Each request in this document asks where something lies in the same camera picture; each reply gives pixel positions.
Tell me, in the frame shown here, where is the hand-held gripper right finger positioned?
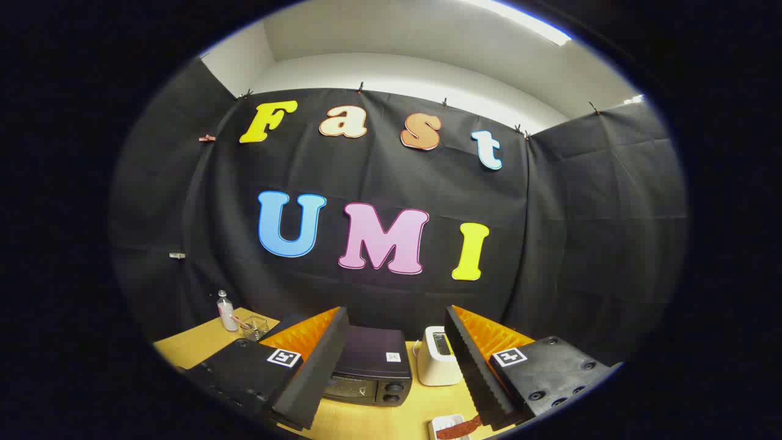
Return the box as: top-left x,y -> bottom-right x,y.
444,304 -> 615,431

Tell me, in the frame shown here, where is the white toaster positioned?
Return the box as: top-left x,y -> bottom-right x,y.
417,326 -> 463,387

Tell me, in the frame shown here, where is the black toaster oven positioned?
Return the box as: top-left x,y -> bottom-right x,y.
264,315 -> 413,408

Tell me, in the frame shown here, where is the brown bacon strip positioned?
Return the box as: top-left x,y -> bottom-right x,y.
436,416 -> 482,440

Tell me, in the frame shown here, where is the white ribbed dish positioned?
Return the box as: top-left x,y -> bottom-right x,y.
428,414 -> 483,440

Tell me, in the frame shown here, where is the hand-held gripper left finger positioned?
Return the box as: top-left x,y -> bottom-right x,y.
183,306 -> 350,431

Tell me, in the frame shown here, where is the clear plastic bottle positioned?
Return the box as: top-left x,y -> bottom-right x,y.
217,290 -> 239,332

